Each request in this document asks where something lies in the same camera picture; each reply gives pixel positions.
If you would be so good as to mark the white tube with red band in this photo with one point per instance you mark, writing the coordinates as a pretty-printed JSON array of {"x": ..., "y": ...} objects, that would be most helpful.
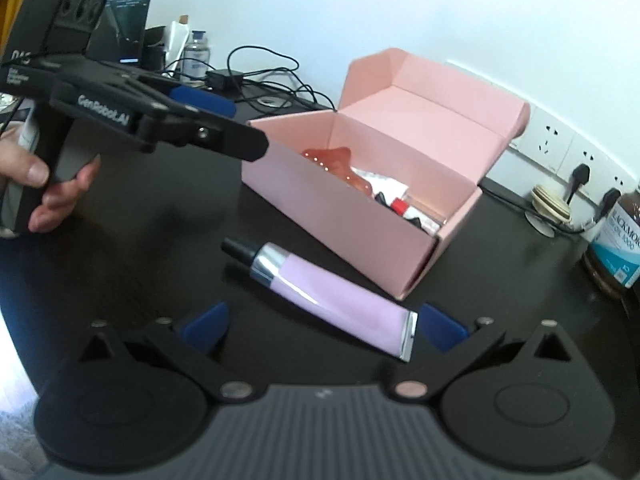
[{"x": 398, "y": 205}]

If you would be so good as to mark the red-brown massage comb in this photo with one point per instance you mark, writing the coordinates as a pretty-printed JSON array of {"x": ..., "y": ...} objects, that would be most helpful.
[{"x": 335, "y": 160}]

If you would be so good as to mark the black wooden desktop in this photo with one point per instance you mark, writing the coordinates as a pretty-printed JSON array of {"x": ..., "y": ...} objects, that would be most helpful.
[{"x": 150, "y": 240}]

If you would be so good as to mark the brown supplement bottle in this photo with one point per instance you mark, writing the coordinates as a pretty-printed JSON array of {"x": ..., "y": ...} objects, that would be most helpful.
[{"x": 620, "y": 250}]

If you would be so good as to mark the black power adapter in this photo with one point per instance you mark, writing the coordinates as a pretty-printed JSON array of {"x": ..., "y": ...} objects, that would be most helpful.
[{"x": 225, "y": 80}]

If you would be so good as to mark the person's left hand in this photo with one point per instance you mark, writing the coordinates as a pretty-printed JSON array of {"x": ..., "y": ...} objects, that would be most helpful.
[{"x": 65, "y": 200}]

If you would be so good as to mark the white wall socket plate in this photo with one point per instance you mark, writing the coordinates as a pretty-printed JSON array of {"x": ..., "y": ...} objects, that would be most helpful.
[
  {"x": 560, "y": 135},
  {"x": 605, "y": 170},
  {"x": 631, "y": 182}
]

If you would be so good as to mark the pink cardboard box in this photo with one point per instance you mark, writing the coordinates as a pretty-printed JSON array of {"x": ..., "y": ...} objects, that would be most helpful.
[{"x": 350, "y": 220}]

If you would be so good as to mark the black box-shaped device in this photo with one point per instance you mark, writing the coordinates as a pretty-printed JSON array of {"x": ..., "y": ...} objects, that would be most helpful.
[{"x": 155, "y": 47}]

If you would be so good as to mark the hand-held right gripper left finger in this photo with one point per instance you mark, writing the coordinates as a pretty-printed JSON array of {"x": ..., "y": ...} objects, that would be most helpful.
[{"x": 205, "y": 327}]

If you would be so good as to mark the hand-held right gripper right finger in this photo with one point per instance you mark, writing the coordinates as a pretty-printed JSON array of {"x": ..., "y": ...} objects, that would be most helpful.
[{"x": 442, "y": 327}]

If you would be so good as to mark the beige round suction holder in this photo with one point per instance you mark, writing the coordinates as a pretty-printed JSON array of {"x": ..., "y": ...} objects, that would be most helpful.
[{"x": 547, "y": 205}]

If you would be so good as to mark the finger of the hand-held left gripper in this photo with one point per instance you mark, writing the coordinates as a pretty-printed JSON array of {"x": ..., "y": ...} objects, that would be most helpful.
[
  {"x": 225, "y": 137},
  {"x": 200, "y": 100}
]

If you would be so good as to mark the dark computer screen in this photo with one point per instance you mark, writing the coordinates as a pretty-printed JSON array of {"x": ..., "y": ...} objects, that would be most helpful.
[{"x": 127, "y": 25}]

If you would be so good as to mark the lilac cream tube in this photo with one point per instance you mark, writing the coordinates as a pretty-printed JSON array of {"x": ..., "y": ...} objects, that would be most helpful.
[{"x": 340, "y": 300}]

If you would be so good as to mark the clear plastic bottle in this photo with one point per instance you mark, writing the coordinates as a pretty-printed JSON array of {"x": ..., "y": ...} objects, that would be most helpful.
[{"x": 197, "y": 52}]

